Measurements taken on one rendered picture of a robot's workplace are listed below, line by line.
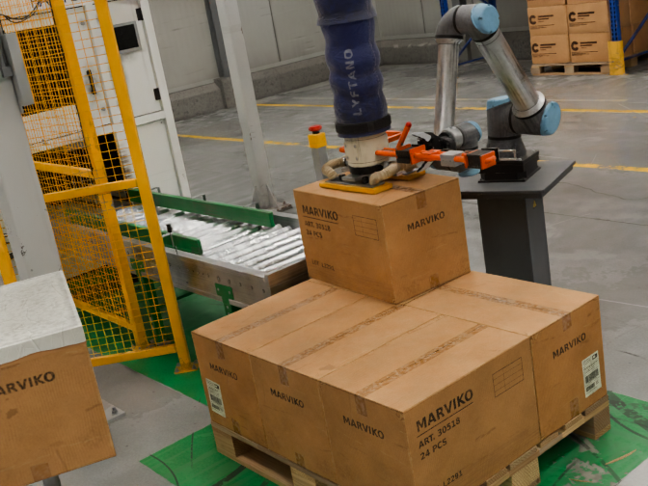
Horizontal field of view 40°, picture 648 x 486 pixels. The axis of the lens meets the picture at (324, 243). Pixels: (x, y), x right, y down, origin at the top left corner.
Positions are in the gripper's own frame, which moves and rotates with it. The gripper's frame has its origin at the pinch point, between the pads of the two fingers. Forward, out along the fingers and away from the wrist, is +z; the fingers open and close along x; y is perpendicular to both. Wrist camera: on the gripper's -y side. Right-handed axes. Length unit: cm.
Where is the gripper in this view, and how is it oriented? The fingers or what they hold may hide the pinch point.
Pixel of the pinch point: (416, 153)
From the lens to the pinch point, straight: 348.8
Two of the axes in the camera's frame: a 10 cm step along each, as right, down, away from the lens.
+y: -6.4, -1.2, 7.6
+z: -7.5, 3.1, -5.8
